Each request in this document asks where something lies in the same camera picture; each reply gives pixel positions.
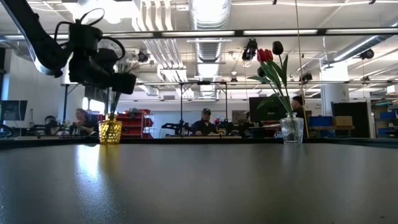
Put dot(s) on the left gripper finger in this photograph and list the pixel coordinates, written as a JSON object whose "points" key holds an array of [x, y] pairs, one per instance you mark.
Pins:
{"points": [[124, 84]]}

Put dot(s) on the black artificial tulip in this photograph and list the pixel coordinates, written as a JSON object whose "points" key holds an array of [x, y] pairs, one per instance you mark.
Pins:
{"points": [[277, 47], [261, 72]]}

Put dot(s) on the clear glass vase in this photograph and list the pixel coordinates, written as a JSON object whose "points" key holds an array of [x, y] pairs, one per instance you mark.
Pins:
{"points": [[291, 130]]}

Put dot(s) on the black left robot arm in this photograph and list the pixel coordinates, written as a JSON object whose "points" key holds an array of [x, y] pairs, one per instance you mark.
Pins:
{"points": [[31, 31]]}

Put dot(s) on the black background robot arm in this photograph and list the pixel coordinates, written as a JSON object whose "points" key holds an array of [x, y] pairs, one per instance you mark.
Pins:
{"points": [[175, 127]]}

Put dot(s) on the yellow glass vase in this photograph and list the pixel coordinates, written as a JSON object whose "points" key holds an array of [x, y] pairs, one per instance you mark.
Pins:
{"points": [[109, 132]]}

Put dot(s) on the shelf with red bins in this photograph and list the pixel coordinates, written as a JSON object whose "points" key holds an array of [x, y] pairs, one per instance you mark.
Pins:
{"points": [[135, 121]]}

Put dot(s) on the person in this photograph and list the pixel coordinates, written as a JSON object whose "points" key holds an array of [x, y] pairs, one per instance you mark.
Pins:
{"points": [[298, 105], [82, 123], [50, 122], [204, 124]]}

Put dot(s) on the black monitor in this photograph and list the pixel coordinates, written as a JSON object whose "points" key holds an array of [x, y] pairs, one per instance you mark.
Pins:
{"points": [[264, 109], [14, 110]]}

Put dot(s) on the large blue bin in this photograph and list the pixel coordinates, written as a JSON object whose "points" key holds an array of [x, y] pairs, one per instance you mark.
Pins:
{"points": [[320, 120]]}

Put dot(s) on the wheeled workbench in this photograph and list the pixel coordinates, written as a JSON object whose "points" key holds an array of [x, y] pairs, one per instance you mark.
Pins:
{"points": [[329, 127]]}

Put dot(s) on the white pillar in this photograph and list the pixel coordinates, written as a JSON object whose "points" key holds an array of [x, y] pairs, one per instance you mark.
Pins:
{"points": [[334, 90]]}

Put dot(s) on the cardboard box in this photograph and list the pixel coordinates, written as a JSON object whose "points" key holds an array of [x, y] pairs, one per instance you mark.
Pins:
{"points": [[343, 121]]}

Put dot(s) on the black panel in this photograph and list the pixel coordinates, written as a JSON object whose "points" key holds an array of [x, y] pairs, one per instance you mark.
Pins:
{"points": [[357, 112]]}

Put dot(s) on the shelf with blue bins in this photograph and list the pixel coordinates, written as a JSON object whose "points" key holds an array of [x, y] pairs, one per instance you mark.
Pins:
{"points": [[387, 123]]}

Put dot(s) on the black ceiling camera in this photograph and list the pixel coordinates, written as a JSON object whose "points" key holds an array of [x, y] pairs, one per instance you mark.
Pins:
{"points": [[307, 76], [250, 49], [367, 53], [143, 56]]}

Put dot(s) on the black overhead frame bar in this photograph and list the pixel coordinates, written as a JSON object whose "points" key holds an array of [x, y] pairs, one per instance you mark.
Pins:
{"points": [[140, 34]]}

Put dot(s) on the silver ceiling duct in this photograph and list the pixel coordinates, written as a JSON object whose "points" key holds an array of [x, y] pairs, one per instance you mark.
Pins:
{"points": [[210, 46]]}

